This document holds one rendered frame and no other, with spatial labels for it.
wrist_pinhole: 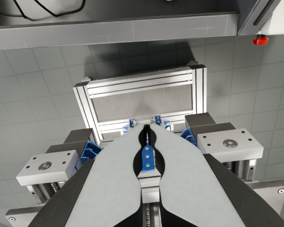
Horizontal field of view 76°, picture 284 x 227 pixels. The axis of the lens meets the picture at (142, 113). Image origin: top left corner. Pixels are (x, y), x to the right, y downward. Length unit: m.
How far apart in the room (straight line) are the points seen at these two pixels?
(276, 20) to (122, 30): 0.28
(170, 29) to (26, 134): 1.67
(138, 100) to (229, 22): 0.90
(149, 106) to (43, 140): 1.04
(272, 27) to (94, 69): 1.18
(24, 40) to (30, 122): 1.39
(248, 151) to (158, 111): 0.84
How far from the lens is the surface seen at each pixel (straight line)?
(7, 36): 0.47
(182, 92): 1.24
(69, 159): 0.56
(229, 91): 1.59
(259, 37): 0.63
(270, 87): 1.74
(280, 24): 0.44
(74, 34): 0.41
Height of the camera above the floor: 1.34
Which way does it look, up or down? 63 degrees down
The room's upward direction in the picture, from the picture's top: 179 degrees clockwise
